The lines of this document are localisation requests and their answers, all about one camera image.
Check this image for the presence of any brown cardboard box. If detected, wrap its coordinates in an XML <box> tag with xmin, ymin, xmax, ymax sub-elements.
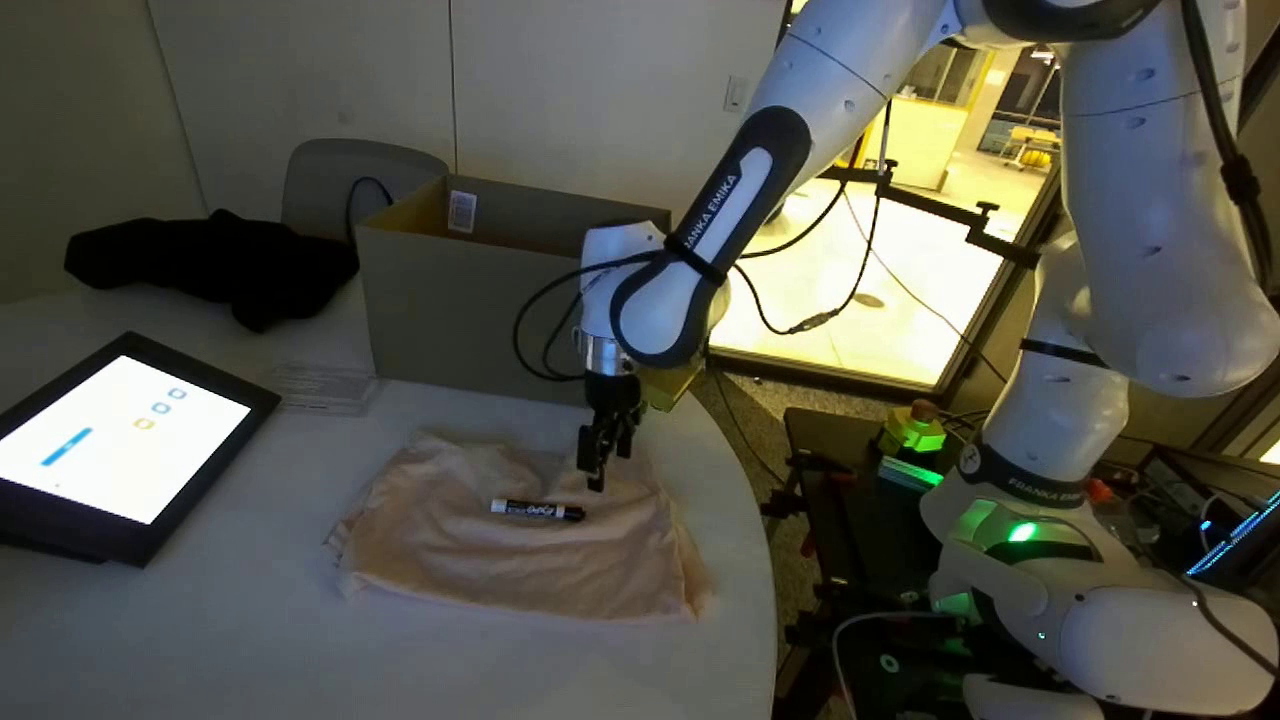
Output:
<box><xmin>347</xmin><ymin>174</ymin><xmax>734</xmax><ymax>413</ymax></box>

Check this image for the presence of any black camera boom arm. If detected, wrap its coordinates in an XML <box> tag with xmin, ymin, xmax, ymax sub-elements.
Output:
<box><xmin>828</xmin><ymin>155</ymin><xmax>1049</xmax><ymax>269</ymax></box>

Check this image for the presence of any black tablet with lit screen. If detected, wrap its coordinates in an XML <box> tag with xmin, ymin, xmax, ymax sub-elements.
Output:
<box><xmin>0</xmin><ymin>327</ymin><xmax>286</xmax><ymax>571</ymax></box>

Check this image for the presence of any grey chair back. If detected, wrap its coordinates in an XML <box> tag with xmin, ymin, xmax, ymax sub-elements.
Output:
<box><xmin>276</xmin><ymin>138</ymin><xmax>452</xmax><ymax>253</ymax></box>

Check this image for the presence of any peach cloth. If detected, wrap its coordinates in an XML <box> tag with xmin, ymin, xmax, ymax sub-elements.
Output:
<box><xmin>328</xmin><ymin>429</ymin><xmax>716</xmax><ymax>623</ymax></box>

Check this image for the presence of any black marker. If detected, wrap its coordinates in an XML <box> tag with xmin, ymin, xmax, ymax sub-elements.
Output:
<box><xmin>486</xmin><ymin>494</ymin><xmax>594</xmax><ymax>527</ymax></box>

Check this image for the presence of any black garment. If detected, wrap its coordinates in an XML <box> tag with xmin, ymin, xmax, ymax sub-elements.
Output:
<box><xmin>61</xmin><ymin>203</ymin><xmax>364</xmax><ymax>335</ymax></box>

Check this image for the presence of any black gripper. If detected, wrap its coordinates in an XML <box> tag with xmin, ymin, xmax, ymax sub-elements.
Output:
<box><xmin>571</xmin><ymin>374</ymin><xmax>654</xmax><ymax>500</ymax></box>

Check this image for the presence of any large wall monitor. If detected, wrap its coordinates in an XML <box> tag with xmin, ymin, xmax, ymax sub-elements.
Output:
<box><xmin>705</xmin><ymin>53</ymin><xmax>1059</xmax><ymax>402</ymax></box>

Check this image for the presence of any black hanging cable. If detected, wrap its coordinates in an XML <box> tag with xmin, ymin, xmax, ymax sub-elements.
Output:
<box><xmin>729</xmin><ymin>96</ymin><xmax>902</xmax><ymax>341</ymax></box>

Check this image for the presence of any green-lit metal block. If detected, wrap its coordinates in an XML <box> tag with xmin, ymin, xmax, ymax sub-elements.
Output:
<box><xmin>877</xmin><ymin>413</ymin><xmax>952</xmax><ymax>495</ymax></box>

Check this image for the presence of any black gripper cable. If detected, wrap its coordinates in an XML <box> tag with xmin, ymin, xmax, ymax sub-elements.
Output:
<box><xmin>508</xmin><ymin>253</ymin><xmax>632</xmax><ymax>384</ymax></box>

